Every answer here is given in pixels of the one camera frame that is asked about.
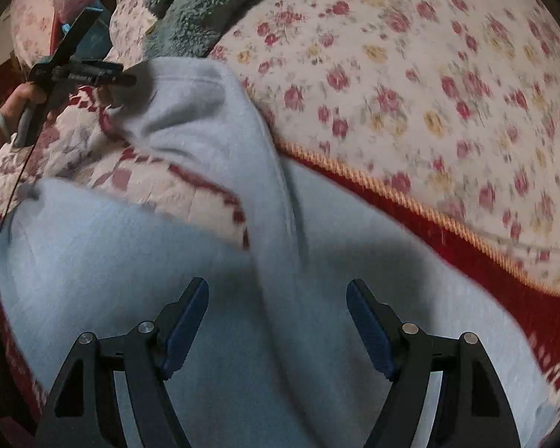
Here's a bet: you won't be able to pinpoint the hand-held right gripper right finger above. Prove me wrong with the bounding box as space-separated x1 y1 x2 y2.
346 279 528 448

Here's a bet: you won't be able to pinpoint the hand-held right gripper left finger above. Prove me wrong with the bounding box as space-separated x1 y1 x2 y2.
35 277 210 448

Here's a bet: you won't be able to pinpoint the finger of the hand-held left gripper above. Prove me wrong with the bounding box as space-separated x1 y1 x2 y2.
50 8 101 67
65 62 137 89

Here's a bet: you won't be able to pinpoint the light blue pants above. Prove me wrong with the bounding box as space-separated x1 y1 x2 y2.
0 55 556 448

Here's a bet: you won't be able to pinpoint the person's left hand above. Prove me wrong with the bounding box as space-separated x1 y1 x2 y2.
1 81 52 143

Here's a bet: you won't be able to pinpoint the teal cloth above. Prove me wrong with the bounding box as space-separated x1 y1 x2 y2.
58 2 115 63

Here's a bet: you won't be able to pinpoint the red patterned blanket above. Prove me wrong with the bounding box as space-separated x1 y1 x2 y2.
0 100 560 435

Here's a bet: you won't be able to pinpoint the grey-green fleece garment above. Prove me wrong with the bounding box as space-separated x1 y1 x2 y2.
142 0 309 59

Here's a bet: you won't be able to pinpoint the floral bedsheet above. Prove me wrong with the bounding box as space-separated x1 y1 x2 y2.
9 0 560 297

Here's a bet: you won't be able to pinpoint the thin black cable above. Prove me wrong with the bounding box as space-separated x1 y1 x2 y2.
0 144 32 262

